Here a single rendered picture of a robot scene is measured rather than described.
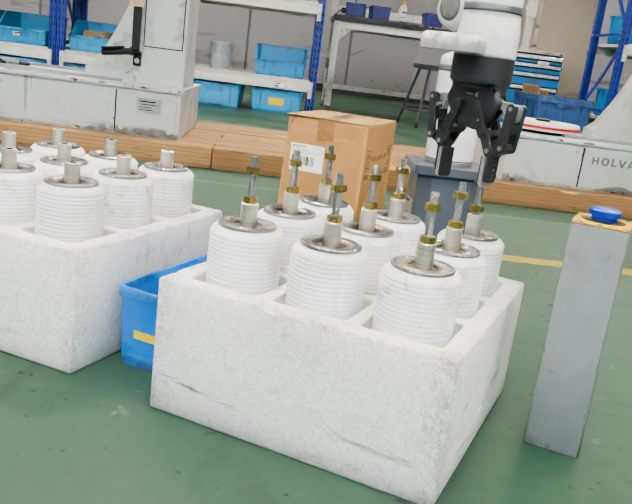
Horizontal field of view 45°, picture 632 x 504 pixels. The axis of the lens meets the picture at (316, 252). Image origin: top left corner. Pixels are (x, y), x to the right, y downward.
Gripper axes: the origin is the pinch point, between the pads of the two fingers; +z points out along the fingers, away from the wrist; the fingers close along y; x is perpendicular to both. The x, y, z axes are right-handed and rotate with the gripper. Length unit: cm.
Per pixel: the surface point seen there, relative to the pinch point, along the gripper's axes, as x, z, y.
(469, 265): 1.5, 11.0, -4.7
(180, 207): 12, 16, 49
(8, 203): 41, 15, 48
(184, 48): -69, -6, 199
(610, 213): -12.9, 2.7, -13.6
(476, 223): -9.9, 8.5, 4.3
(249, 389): 25.0, 28.3, 6.3
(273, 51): -274, -5, 429
